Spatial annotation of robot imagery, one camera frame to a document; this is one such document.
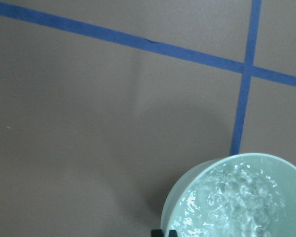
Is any light green ceramic bowl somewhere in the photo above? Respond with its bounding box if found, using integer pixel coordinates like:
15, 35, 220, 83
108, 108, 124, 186
160, 153, 296, 237

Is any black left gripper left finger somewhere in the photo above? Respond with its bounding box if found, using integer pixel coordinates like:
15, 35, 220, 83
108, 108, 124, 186
150, 229, 163, 237

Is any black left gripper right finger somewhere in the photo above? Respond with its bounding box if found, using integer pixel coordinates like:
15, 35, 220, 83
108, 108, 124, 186
168, 230, 177, 237

